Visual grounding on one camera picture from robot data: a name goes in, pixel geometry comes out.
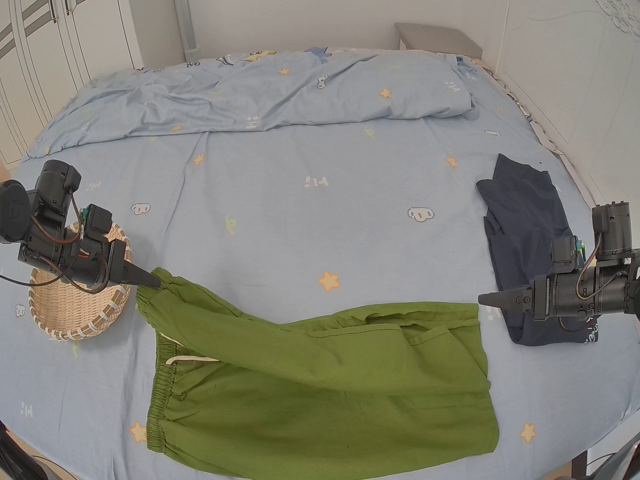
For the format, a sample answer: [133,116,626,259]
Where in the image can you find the grey bedside table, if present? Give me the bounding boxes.
[394,22,483,61]

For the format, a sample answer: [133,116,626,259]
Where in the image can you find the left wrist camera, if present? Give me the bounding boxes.
[80,204,114,256]

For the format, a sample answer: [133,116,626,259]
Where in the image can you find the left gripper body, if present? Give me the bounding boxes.
[66,239,134,292]

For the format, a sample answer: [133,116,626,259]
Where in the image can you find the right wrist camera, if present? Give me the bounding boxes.
[550,235,586,275]

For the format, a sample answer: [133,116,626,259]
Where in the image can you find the round woven basket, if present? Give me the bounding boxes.
[28,220,135,341]

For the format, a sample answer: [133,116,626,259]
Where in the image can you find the dark blue T-shirt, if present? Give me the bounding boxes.
[475,153,601,346]

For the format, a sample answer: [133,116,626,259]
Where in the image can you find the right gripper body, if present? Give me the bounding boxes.
[532,268,599,322]

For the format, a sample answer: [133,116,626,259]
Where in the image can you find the pale blue quilt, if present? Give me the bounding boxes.
[22,45,483,161]

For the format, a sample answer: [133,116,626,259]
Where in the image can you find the green shorts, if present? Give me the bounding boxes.
[135,267,501,480]

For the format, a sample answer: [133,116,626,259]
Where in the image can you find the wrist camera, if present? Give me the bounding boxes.
[80,204,114,256]
[550,235,586,275]

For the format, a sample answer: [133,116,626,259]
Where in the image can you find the white cable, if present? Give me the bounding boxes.
[496,0,516,76]

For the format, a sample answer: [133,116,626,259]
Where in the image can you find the white wardrobe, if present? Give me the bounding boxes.
[0,0,146,166]

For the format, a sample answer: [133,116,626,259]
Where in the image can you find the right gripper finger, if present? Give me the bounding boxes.
[477,288,536,315]

